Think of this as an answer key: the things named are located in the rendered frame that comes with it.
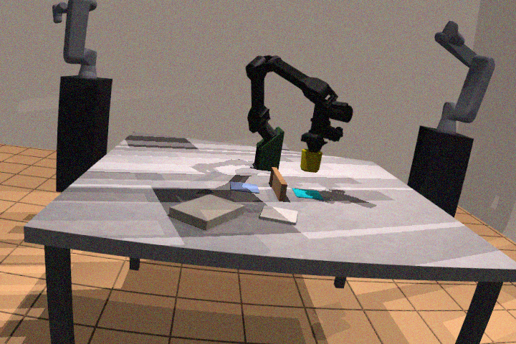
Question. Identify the beige flat square block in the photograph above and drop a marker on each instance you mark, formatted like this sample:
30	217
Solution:
206	212

